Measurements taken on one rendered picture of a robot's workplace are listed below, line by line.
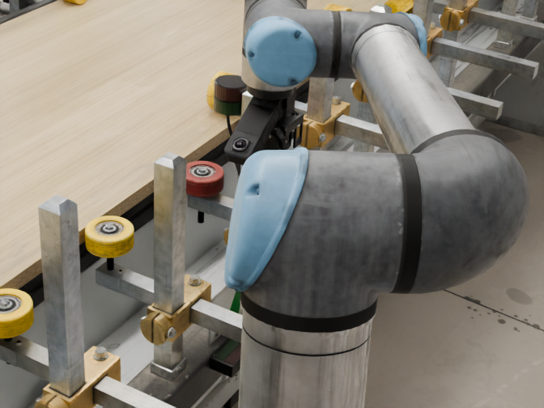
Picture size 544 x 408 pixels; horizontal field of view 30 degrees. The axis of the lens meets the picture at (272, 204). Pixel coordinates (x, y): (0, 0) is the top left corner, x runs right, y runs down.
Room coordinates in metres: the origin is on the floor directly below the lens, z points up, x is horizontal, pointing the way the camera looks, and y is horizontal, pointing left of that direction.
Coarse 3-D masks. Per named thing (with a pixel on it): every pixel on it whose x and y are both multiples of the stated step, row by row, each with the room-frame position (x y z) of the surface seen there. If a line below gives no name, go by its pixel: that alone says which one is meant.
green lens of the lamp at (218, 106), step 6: (216, 102) 1.53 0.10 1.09; (222, 102) 1.52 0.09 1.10; (240, 102) 1.52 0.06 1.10; (216, 108) 1.53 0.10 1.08; (222, 108) 1.52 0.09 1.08; (228, 108) 1.51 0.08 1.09; (234, 108) 1.51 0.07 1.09; (240, 108) 1.52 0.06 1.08; (228, 114) 1.51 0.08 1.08; (234, 114) 1.52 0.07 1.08; (240, 114) 1.52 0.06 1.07
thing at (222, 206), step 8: (192, 200) 1.60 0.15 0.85; (200, 200) 1.60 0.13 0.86; (208, 200) 1.59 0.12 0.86; (216, 200) 1.59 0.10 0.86; (224, 200) 1.59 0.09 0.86; (232, 200) 1.60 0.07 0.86; (200, 208) 1.60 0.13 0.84; (208, 208) 1.59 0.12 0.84; (216, 208) 1.58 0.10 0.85; (224, 208) 1.57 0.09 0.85; (224, 216) 1.57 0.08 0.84
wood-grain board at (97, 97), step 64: (64, 0) 2.45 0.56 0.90; (128, 0) 2.48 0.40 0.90; (192, 0) 2.51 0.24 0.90; (320, 0) 2.58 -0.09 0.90; (384, 0) 2.62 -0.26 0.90; (0, 64) 2.03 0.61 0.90; (64, 64) 2.06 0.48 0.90; (128, 64) 2.08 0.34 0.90; (192, 64) 2.11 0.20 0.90; (0, 128) 1.74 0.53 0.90; (64, 128) 1.75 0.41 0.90; (128, 128) 1.77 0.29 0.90; (192, 128) 1.79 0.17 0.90; (0, 192) 1.50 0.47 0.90; (64, 192) 1.52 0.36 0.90; (128, 192) 1.53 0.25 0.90; (0, 256) 1.31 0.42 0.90
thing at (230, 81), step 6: (222, 78) 1.55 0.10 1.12; (228, 78) 1.56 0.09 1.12; (234, 78) 1.56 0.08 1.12; (240, 78) 1.56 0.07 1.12; (222, 84) 1.53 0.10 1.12; (228, 84) 1.53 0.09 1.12; (234, 84) 1.53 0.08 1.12; (240, 84) 1.53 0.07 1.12; (246, 84) 1.54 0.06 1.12; (228, 102) 1.52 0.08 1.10; (234, 102) 1.52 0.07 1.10; (228, 120) 1.54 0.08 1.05; (228, 126) 1.54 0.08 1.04
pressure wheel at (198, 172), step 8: (192, 168) 1.62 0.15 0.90; (200, 168) 1.61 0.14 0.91; (208, 168) 1.63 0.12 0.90; (216, 168) 1.63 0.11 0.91; (192, 176) 1.59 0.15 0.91; (200, 176) 1.60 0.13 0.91; (208, 176) 1.59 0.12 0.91; (216, 176) 1.60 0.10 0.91; (192, 184) 1.58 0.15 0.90; (200, 184) 1.58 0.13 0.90; (208, 184) 1.58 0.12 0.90; (216, 184) 1.59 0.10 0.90; (192, 192) 1.58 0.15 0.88; (200, 192) 1.58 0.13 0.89; (208, 192) 1.58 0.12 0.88; (216, 192) 1.59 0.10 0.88; (200, 216) 1.61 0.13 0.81
